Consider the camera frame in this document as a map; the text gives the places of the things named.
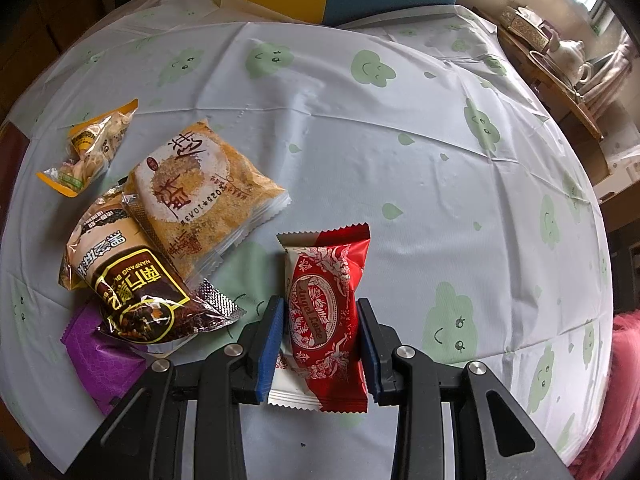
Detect clear golden floss cake packet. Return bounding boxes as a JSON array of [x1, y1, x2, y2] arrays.
[[122, 119, 292, 281]]

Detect pale tied curtain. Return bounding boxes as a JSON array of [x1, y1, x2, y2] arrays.
[[582, 30, 636, 111]]

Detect wooden side table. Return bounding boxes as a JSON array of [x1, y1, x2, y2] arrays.
[[497, 25, 607, 176]]

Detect red and white cake packet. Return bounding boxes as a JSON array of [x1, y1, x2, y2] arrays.
[[267, 222, 372, 413]]

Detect pink blanket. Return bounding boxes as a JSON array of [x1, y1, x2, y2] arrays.
[[570, 310, 640, 480]]

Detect black and brown bun packet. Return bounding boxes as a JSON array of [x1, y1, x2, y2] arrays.
[[59, 187, 246, 345]]

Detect patterned tissue box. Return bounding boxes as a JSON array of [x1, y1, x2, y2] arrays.
[[502, 6, 551, 51]]

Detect white teapot on tray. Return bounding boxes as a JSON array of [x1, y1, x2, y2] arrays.
[[529, 50, 601, 97]]

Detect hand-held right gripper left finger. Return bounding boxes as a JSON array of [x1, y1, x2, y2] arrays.
[[67, 296, 287, 480]]

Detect purple snack packet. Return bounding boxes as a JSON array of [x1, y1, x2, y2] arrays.
[[60, 302, 151, 416]]

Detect white cloud-print tablecloth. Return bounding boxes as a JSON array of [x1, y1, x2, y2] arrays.
[[0, 2, 613, 476]]

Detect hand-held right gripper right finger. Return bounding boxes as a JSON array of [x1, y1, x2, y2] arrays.
[[356, 298, 576, 480]]

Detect wooden wardrobe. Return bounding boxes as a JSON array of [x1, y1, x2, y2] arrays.
[[0, 0, 126, 61]]

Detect orange nut packet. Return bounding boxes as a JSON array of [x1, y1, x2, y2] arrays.
[[36, 99, 139, 198]]

